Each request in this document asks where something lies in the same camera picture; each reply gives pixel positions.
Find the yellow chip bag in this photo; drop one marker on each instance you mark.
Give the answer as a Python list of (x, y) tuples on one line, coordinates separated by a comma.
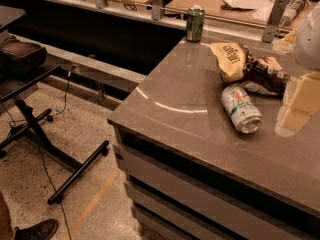
[(231, 58)]

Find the white tube tool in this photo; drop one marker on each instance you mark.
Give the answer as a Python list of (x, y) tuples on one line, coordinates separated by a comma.
[(294, 9)]

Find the metal rail bracket right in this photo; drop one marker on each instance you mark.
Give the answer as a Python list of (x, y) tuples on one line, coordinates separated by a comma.
[(273, 22)]

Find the black shoe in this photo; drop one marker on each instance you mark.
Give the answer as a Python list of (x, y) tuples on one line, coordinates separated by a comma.
[(44, 230)]

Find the metal rail bracket middle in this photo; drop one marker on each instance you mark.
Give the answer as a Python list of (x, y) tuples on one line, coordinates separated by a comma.
[(157, 9)]

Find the white papers on desk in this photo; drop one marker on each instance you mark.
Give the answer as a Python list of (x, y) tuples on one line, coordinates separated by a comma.
[(248, 4)]

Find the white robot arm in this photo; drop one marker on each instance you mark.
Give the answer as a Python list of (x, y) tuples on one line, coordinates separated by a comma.
[(307, 41)]

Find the black rolling stand base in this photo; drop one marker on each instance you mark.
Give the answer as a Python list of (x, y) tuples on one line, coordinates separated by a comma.
[(11, 89)]

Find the grey cabinet drawers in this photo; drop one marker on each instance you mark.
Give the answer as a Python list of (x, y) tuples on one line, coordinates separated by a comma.
[(184, 200)]

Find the silver 7up can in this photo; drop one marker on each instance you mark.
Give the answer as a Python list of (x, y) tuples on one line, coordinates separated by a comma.
[(244, 115)]

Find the brown snack bag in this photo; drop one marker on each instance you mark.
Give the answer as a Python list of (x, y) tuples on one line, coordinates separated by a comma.
[(264, 76)]

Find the dark bag on stand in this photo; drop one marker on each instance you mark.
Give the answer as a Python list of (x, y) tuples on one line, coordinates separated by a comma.
[(18, 58)]

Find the green upright soda can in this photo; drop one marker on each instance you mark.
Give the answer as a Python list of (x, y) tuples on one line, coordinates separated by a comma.
[(194, 23)]

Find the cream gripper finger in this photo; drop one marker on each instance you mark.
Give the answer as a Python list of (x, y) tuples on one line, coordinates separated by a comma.
[(301, 100)]

